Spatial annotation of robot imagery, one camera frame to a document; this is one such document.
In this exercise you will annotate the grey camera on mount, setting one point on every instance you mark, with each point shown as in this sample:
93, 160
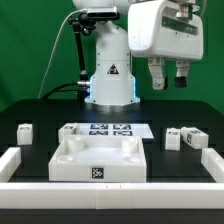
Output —
103, 13

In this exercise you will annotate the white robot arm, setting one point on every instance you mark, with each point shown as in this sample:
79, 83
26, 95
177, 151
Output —
112, 87

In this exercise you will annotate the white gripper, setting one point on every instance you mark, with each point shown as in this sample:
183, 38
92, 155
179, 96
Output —
155, 31

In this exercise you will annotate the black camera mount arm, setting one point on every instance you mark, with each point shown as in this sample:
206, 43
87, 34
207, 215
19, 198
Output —
80, 43

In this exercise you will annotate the white square tabletop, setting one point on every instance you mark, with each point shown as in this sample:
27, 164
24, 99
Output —
99, 158

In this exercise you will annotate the white U-shaped fence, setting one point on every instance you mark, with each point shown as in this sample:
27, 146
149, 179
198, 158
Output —
25, 195

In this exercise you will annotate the white tag sheet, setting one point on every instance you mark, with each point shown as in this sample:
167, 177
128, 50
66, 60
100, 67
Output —
117, 129

